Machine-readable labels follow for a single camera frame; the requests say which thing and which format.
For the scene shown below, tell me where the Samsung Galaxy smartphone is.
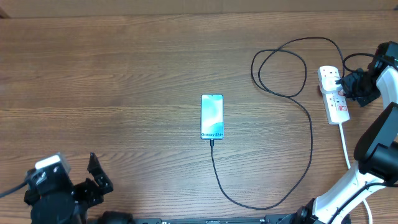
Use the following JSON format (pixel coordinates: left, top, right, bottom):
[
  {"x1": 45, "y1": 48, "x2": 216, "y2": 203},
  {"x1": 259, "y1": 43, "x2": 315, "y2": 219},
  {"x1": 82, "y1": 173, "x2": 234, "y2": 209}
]
[{"x1": 200, "y1": 94, "x2": 224, "y2": 140}]

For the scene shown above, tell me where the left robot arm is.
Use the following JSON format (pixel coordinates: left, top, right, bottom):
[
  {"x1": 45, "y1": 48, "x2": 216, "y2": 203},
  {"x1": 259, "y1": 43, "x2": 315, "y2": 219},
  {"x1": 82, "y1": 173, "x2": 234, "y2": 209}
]
[{"x1": 24, "y1": 152, "x2": 134, "y2": 224}]

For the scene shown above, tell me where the white charger plug adapter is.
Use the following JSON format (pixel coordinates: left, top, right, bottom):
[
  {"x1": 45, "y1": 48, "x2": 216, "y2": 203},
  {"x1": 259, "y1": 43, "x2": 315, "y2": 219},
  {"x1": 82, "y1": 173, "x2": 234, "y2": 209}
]
[{"x1": 320, "y1": 77, "x2": 343, "y2": 94}]

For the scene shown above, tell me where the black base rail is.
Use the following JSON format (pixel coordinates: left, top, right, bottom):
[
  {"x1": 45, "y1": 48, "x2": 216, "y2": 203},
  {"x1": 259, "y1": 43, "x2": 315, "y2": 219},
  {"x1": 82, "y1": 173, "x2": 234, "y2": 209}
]
[{"x1": 134, "y1": 214, "x2": 287, "y2": 224}]

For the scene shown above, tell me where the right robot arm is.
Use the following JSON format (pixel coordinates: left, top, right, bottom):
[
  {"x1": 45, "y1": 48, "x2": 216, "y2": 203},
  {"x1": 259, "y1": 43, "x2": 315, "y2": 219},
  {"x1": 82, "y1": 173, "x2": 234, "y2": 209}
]
[{"x1": 278, "y1": 41, "x2": 397, "y2": 223}]

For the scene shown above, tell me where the black USB charging cable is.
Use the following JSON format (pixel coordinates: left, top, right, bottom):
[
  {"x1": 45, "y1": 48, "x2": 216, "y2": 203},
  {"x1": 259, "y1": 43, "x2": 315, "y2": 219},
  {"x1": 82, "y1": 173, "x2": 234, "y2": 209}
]
[{"x1": 210, "y1": 36, "x2": 346, "y2": 211}]

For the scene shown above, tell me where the white power strip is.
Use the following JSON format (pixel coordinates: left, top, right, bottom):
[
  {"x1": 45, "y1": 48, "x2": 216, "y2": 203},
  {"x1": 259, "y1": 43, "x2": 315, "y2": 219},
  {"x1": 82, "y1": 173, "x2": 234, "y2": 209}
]
[{"x1": 318, "y1": 65, "x2": 350, "y2": 125}]

